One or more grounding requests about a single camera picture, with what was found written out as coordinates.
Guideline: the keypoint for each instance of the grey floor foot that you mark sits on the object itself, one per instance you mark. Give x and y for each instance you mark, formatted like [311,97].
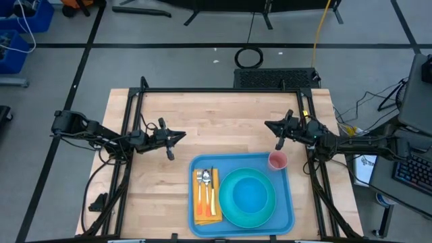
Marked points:
[13,82]

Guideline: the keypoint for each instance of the orange bag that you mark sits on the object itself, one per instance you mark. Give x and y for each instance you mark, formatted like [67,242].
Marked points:
[72,2]

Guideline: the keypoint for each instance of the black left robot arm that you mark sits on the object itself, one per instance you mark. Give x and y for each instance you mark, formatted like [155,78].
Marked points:
[101,130]

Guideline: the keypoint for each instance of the orange cloth napkin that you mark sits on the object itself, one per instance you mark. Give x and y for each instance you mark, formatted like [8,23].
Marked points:
[195,221]

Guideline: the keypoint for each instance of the pink plastic cup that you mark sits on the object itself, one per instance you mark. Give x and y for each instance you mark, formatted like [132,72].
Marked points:
[277,160]

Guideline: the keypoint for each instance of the black floor bar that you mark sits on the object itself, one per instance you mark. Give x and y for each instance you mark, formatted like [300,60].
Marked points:
[141,11]

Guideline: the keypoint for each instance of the blue plastic bowl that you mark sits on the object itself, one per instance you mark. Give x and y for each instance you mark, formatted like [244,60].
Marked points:
[249,195]

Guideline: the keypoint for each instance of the black perforated computer case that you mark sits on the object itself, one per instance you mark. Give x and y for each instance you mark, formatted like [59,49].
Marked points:
[273,78]

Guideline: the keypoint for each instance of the light blue plastic tray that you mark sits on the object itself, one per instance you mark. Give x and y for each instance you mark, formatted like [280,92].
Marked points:
[283,189]

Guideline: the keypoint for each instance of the white printed paper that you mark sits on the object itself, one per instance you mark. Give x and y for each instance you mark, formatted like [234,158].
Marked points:
[366,167]

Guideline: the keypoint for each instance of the blue white roll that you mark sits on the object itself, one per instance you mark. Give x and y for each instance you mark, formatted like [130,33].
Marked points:
[383,200]

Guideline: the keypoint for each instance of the teal plastic plate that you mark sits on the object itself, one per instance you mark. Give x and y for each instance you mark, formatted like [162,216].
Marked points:
[226,209]

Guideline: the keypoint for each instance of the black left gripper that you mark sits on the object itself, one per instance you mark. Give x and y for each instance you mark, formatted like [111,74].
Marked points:
[152,141]

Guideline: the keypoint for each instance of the black metal table frame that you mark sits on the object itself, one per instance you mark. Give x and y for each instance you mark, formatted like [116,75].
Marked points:
[219,90]

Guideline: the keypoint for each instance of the dark grey monitor desk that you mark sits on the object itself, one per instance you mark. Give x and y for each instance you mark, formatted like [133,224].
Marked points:
[416,101]

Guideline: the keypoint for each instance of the black backlit keyboard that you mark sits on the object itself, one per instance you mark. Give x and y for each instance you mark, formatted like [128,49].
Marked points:
[415,172]

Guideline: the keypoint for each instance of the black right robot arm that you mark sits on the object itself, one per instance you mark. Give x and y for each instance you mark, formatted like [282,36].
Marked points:
[357,145]

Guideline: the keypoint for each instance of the small blue storage bin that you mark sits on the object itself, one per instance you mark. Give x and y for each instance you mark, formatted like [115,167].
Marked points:
[15,57]

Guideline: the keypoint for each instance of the grey keyboard desk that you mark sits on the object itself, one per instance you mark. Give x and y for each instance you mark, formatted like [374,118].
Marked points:
[383,179]

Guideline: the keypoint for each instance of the black monitor stand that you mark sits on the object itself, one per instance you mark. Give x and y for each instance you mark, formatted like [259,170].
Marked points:
[427,69]

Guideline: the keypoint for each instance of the large blue storage bin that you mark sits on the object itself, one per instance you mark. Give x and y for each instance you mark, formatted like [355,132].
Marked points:
[40,18]

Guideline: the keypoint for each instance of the black table clamp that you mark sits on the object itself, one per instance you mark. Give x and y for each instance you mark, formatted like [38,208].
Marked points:
[99,203]

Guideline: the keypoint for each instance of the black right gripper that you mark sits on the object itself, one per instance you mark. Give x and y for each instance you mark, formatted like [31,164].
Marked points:
[303,130]

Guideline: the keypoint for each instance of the black chair base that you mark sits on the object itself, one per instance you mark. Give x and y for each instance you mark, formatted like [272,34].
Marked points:
[5,114]

